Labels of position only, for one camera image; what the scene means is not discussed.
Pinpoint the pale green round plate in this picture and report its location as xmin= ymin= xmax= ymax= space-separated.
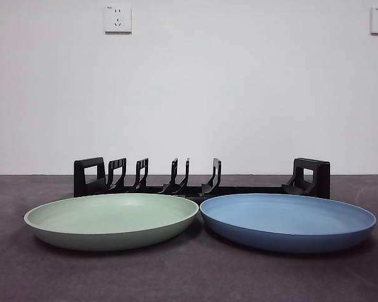
xmin=23 ymin=193 xmax=200 ymax=252

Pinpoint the black plastic plate rack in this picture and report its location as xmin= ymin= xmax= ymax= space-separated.
xmin=73 ymin=156 xmax=331 ymax=200

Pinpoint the blue round plate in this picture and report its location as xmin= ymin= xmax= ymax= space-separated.
xmin=199 ymin=193 xmax=377 ymax=254

